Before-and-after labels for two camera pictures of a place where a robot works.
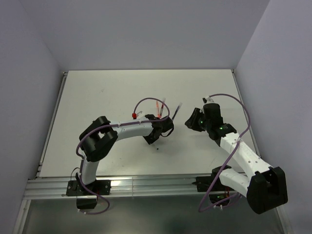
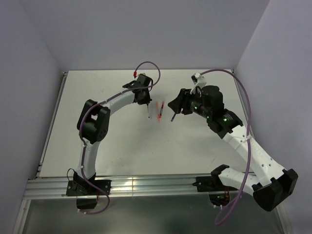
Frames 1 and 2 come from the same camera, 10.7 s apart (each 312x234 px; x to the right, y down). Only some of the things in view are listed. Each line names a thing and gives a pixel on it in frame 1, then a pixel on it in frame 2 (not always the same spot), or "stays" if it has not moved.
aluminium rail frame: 45,186 stays
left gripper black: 150,141 -> 147,100
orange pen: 158,113 stays
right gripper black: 190,124 -> 182,101
